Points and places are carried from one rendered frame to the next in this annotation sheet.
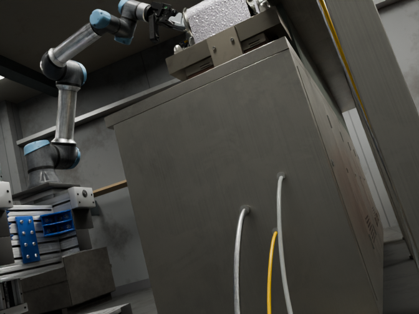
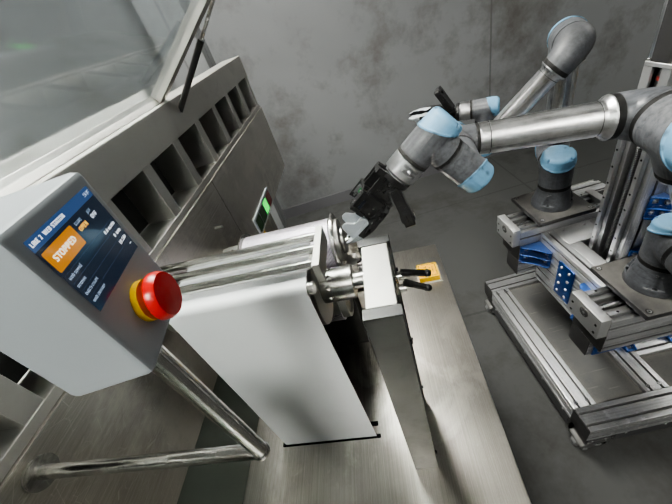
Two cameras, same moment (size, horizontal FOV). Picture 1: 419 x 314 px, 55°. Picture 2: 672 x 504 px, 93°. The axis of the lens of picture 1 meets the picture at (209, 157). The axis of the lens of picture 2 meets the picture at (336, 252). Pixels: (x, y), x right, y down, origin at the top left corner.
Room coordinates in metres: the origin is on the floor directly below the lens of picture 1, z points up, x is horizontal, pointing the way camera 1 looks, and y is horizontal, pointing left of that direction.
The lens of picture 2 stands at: (2.17, -0.19, 1.74)
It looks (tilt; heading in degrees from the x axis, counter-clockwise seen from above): 37 degrees down; 172
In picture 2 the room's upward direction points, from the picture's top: 20 degrees counter-clockwise
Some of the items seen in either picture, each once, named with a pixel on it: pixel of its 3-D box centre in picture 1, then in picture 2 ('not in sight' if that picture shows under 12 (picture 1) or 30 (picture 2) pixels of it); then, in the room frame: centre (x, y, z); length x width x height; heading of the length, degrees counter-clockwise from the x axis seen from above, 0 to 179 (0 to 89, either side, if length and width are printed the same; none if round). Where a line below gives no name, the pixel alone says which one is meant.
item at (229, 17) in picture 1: (224, 35); not in sight; (1.39, -0.18, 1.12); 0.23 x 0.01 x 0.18; 69
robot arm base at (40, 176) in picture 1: (43, 179); (659, 268); (1.78, 0.76, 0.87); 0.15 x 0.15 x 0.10
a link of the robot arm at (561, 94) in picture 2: not in sight; (559, 101); (1.20, 0.97, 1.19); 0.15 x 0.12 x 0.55; 140
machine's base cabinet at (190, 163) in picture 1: (307, 207); not in sight; (2.35, -0.47, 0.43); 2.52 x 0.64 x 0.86; 159
